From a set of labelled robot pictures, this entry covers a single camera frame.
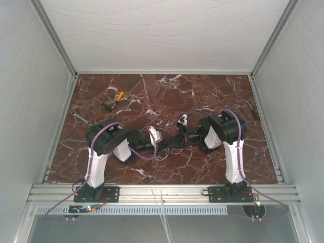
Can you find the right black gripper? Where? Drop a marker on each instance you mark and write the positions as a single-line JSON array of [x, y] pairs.
[[181, 139]]

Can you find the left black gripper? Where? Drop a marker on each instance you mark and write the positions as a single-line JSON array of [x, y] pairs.
[[161, 146]]

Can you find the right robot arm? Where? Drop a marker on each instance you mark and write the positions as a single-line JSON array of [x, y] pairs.
[[225, 128]]

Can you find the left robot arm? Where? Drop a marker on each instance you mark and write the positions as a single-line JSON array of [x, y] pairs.
[[110, 137]]

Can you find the white zip ties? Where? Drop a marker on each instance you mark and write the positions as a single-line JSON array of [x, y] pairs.
[[164, 220]]

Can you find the black tool at right edge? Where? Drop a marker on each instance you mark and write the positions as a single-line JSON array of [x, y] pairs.
[[254, 112]]

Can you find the silver wrench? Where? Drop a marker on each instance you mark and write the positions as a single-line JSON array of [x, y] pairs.
[[81, 118]]

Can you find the small circuit board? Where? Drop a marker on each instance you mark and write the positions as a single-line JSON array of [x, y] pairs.
[[83, 209]]

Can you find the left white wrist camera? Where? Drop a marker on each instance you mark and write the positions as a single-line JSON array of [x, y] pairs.
[[155, 136]]

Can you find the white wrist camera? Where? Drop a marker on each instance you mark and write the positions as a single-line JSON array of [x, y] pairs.
[[182, 121], [155, 136]]

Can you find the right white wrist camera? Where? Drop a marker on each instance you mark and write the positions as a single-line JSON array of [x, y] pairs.
[[182, 121]]

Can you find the orange handled screwdriver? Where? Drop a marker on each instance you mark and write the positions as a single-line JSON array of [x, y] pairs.
[[110, 107]]

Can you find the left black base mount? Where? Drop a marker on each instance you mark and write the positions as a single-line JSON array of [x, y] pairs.
[[103, 193]]

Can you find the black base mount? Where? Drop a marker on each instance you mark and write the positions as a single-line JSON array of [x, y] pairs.
[[103, 193], [229, 193]]

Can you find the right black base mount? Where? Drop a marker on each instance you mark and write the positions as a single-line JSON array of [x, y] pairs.
[[229, 193]]

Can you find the blue slotted cable duct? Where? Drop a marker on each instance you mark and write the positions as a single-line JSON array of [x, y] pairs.
[[140, 210]]

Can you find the aluminium front rail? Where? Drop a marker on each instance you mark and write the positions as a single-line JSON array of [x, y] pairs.
[[142, 194]]

